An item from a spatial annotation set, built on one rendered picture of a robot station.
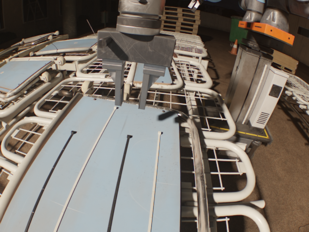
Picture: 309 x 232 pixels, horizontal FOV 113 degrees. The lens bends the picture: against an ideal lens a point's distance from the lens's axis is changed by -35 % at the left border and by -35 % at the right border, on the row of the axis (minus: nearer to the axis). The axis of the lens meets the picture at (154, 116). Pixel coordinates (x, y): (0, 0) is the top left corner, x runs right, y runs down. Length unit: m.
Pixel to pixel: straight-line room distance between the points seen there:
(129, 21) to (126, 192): 0.30
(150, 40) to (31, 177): 0.36
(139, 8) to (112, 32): 0.06
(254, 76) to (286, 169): 0.89
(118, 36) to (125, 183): 0.27
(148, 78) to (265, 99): 0.82
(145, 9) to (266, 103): 0.90
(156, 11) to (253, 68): 0.78
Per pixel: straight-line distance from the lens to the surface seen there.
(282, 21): 0.81
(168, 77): 0.84
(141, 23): 0.24
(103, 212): 0.30
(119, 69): 0.29
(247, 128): 1.09
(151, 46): 0.26
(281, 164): 1.52
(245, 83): 0.98
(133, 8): 0.25
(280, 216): 1.22
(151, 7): 0.25
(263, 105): 1.02
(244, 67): 0.94
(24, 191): 0.37
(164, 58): 0.26
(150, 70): 0.28
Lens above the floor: 0.84
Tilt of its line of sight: 37 degrees down
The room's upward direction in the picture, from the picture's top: 5 degrees clockwise
